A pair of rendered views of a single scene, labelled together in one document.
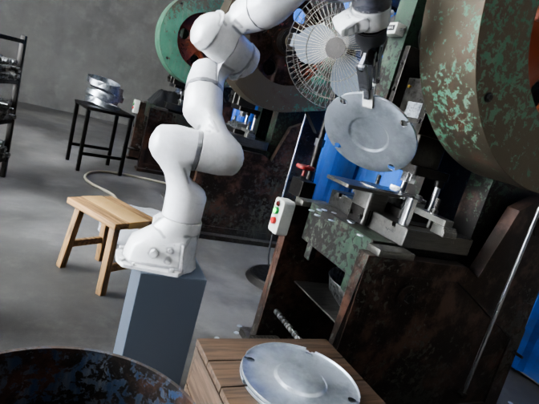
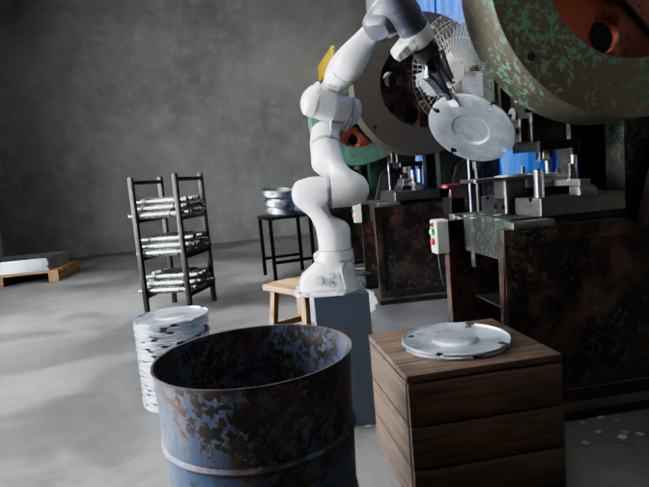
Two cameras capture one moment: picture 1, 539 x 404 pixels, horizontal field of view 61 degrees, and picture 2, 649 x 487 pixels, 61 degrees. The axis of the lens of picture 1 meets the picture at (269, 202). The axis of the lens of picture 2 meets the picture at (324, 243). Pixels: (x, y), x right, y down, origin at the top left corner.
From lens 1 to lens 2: 0.64 m
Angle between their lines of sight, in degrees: 20
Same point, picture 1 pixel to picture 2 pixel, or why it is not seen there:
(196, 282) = (360, 296)
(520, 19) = not seen: outside the picture
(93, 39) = (263, 161)
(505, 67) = (537, 27)
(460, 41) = (490, 24)
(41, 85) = (230, 221)
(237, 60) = (342, 113)
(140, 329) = not seen: hidden behind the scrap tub
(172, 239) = (331, 266)
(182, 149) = (316, 192)
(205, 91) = (324, 146)
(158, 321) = not seen: hidden behind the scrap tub
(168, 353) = (357, 362)
